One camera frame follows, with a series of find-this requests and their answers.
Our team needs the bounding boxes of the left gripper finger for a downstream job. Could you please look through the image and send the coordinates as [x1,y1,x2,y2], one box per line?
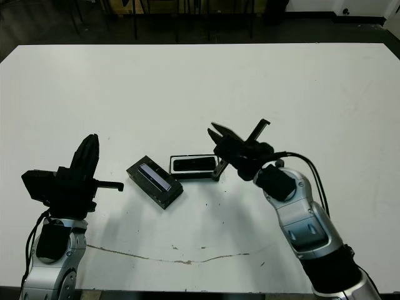
[92,134,101,176]
[70,134,95,171]

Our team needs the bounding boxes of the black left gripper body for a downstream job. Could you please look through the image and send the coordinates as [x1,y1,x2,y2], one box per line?
[46,167,124,219]

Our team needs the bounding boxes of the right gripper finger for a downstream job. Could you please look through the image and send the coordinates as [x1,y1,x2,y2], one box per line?
[211,122,242,145]
[207,127,231,149]

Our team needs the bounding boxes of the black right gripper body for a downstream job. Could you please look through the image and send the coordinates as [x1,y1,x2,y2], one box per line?
[212,118,276,182]

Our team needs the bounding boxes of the black box lid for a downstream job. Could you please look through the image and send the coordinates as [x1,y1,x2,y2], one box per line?
[126,154,184,211]

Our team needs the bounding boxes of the black box base white inlay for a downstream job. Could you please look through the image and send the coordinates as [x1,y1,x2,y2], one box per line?
[169,154,219,181]

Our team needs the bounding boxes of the dark waste bin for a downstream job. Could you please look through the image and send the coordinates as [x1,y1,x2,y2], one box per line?
[265,0,290,26]

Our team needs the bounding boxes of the black mesh office chair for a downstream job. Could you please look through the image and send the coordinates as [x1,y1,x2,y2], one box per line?
[131,0,181,43]

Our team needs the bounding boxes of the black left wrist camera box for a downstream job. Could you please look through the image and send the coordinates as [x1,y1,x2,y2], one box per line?
[21,169,59,206]

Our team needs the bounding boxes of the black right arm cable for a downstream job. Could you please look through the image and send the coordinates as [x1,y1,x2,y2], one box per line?
[271,151,332,218]

